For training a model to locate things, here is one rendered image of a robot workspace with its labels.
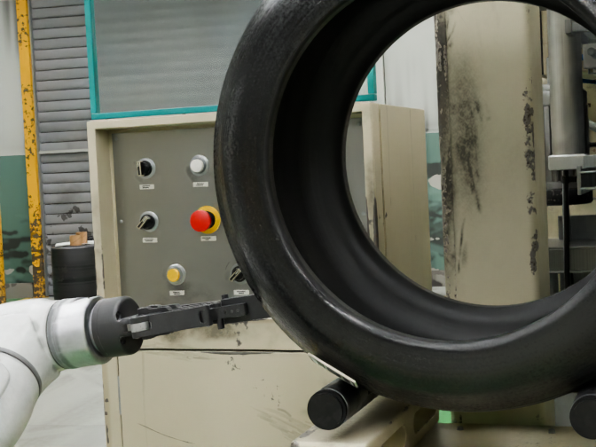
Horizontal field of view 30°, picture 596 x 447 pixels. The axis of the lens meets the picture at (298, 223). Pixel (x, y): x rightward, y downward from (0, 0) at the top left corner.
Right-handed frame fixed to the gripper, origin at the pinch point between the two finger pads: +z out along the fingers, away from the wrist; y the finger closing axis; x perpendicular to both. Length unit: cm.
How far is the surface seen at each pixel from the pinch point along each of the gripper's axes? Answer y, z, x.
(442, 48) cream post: 25.6, 23.4, -29.1
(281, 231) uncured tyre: -11.5, 9.9, -8.5
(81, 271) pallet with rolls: 528, -338, 0
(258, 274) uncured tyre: -11.0, 6.2, -4.3
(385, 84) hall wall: 870, -196, -119
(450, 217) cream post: 25.7, 20.5, -6.3
